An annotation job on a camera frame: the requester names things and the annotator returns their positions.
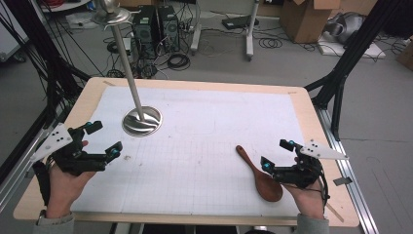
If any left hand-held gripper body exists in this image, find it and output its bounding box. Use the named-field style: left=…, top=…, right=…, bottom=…
left=29, top=122, right=108, bottom=177

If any thick coiled black cable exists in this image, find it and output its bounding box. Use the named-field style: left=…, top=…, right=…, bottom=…
left=166, top=53, right=192, bottom=71

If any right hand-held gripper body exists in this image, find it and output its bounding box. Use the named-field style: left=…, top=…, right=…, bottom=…
left=271, top=139, right=350, bottom=189

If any metal stand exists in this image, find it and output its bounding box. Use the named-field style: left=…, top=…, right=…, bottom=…
left=91, top=0, right=164, bottom=137

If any person's left hand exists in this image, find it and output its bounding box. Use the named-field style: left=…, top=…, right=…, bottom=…
left=45, top=165, right=96, bottom=219

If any thin wooden strip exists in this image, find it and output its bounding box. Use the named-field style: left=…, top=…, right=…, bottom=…
left=325, top=202, right=345, bottom=223

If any white cabinet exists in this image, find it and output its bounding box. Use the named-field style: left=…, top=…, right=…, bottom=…
left=0, top=0, right=30, bottom=62

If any black computer tower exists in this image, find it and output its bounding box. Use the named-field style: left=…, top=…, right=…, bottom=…
left=158, top=5, right=180, bottom=53
left=131, top=5, right=160, bottom=60

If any white grid mat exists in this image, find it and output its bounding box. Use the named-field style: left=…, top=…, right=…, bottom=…
left=70, top=86, right=329, bottom=218

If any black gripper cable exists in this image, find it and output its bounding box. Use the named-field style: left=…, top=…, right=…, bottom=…
left=316, top=162, right=331, bottom=213

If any white stand leg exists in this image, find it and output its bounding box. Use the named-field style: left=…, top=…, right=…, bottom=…
left=245, top=0, right=261, bottom=61
left=190, top=0, right=203, bottom=56

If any large cardboard box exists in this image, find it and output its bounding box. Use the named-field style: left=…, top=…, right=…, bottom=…
left=280, top=0, right=342, bottom=44

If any grey bag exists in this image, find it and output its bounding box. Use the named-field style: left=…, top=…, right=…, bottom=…
left=324, top=12, right=366, bottom=45

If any round white table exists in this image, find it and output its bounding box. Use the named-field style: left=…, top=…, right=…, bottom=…
left=38, top=0, right=93, bottom=14

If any white foam board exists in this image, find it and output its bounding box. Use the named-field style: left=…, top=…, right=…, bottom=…
left=317, top=33, right=387, bottom=59

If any black metal frame with cables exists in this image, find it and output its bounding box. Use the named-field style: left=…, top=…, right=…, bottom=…
left=0, top=0, right=93, bottom=184

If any flat black device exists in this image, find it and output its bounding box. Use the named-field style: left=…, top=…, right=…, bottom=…
left=221, top=14, right=260, bottom=31

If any small cardboard box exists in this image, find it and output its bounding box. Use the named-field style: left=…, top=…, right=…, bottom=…
left=395, top=40, right=413, bottom=71

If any person's right hand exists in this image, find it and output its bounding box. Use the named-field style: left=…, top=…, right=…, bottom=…
left=282, top=179, right=325, bottom=219

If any black wrist strap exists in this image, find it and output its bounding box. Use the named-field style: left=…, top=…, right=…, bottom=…
left=32, top=160, right=53, bottom=207

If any aluminium rail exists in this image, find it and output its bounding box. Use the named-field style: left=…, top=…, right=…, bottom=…
left=314, top=105, right=379, bottom=234
left=0, top=108, right=66, bottom=214

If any thin coiled black cable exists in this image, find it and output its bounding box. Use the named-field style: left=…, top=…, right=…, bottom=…
left=258, top=37, right=283, bottom=50

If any grey tape piece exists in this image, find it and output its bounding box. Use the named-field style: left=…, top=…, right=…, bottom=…
left=332, top=175, right=354, bottom=187

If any brown wooden spoon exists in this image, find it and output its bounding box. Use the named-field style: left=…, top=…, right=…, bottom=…
left=235, top=144, right=284, bottom=203

